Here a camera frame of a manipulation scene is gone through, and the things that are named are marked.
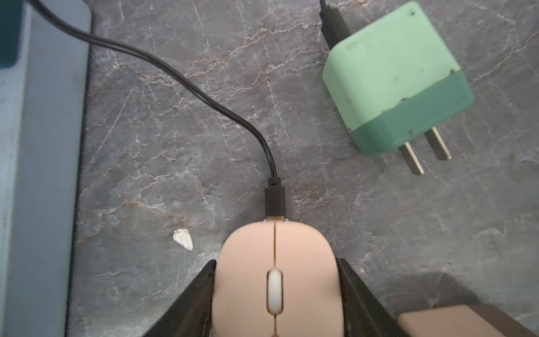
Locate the light blue power strip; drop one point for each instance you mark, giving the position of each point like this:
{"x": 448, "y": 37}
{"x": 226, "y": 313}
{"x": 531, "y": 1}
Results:
{"x": 42, "y": 110}

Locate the peach mouse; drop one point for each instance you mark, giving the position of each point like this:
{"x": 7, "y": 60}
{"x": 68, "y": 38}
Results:
{"x": 277, "y": 278}

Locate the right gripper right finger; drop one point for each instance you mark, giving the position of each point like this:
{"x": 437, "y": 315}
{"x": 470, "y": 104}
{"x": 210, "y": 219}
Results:
{"x": 364, "y": 315}

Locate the teal charger on blue strip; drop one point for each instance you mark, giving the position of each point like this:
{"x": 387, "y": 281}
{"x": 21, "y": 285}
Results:
{"x": 10, "y": 27}

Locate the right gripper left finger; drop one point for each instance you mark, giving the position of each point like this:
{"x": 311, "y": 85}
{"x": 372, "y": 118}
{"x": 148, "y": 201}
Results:
{"x": 190, "y": 313}

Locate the peach charger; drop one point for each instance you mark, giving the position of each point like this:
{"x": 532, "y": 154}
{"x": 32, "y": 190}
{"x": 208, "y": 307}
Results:
{"x": 478, "y": 320}

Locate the green charger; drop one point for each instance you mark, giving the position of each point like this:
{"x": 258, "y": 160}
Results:
{"x": 393, "y": 81}

